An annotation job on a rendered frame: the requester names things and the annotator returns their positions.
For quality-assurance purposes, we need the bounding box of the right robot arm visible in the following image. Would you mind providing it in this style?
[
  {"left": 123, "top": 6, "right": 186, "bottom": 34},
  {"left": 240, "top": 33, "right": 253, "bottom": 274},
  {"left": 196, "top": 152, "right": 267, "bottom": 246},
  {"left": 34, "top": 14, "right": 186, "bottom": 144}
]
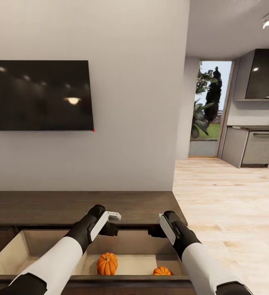
[{"left": 148, "top": 211, "right": 254, "bottom": 295}]

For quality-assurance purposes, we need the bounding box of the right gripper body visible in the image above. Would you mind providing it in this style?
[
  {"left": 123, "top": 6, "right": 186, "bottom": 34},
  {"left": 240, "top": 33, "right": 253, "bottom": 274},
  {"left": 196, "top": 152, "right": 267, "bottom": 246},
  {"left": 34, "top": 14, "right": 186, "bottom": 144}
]
[{"left": 151, "top": 224, "right": 167, "bottom": 238}]

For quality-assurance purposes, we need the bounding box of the pumpkin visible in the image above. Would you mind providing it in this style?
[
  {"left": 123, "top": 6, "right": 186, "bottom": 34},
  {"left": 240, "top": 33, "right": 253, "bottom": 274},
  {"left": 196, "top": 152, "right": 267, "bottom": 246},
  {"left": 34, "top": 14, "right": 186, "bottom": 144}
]
[
  {"left": 97, "top": 253, "right": 118, "bottom": 275},
  {"left": 153, "top": 266, "right": 173, "bottom": 275}
]

